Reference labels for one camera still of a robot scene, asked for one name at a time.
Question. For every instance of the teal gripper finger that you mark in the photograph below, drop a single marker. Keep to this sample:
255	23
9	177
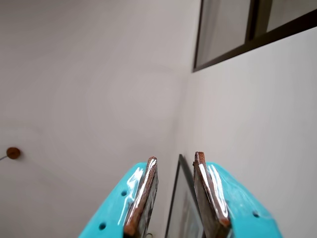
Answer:
237	210
116	208

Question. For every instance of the dark framed picture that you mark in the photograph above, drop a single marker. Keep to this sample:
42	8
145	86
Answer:
183	213

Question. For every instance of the dark framed window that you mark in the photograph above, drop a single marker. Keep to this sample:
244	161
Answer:
250	43

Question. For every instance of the brown round wall knob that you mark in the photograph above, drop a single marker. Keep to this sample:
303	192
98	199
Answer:
13	152

